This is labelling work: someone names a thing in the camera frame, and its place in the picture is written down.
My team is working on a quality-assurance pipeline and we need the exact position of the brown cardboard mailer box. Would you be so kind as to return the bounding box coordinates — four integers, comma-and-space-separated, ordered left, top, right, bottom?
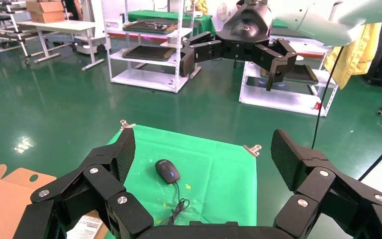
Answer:
0, 164, 109, 239

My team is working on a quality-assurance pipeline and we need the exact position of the green table cloth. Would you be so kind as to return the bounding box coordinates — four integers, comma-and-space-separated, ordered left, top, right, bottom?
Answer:
103, 124, 258, 239

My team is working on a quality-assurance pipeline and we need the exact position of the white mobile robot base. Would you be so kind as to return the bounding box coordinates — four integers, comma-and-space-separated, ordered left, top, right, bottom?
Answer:
74, 34, 107, 55

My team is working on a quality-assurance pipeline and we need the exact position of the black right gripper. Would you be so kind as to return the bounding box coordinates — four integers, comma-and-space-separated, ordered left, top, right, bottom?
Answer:
179, 2, 298, 92

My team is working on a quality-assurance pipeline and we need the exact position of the black USB cable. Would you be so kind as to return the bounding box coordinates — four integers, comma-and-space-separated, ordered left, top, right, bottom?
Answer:
155, 159, 191, 227

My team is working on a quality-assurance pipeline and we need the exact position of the large brown cardboard carton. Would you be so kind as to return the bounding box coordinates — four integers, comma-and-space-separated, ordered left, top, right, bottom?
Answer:
25, 0, 66, 24

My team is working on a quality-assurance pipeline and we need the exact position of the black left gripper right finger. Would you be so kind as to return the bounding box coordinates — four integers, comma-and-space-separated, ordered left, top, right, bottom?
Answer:
271, 129, 382, 239

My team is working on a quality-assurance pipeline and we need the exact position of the white standing fan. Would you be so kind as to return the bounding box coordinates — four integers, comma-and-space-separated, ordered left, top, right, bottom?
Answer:
216, 2, 228, 22

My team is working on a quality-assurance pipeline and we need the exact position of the white work table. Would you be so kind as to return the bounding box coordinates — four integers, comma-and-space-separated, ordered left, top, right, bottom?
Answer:
17, 19, 105, 72

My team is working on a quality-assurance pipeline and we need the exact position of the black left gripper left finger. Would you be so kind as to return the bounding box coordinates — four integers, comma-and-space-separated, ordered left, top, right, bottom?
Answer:
13, 127, 154, 239

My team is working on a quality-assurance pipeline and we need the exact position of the white printed instruction sheet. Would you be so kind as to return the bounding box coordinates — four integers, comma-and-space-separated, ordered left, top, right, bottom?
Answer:
66, 215, 103, 239

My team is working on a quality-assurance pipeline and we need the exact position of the metal wheeled cart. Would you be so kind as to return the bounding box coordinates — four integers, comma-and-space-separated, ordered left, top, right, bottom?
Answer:
0, 0, 31, 65

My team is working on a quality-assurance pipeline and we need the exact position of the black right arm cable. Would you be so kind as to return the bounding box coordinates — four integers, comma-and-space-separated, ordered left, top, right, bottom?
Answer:
311, 46, 345, 150

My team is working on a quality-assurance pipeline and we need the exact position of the metal binder clip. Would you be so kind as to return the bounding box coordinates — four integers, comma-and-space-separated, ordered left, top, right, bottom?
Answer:
119, 119, 136, 131
243, 144, 263, 157

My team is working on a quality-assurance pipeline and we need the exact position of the black tray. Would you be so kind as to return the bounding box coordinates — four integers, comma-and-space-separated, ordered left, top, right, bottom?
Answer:
122, 45, 176, 62
261, 64, 319, 85
122, 20, 179, 35

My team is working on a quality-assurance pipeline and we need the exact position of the yellow hanging cloth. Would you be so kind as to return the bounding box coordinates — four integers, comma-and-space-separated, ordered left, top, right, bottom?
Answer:
322, 23, 382, 90

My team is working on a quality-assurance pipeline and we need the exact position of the white metal shelf rack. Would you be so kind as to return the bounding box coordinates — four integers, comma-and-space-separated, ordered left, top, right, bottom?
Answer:
238, 34, 339, 118
101, 0, 202, 94

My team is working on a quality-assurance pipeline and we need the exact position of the yellow bundle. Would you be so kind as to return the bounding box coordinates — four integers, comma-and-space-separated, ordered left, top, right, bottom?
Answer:
191, 0, 209, 14

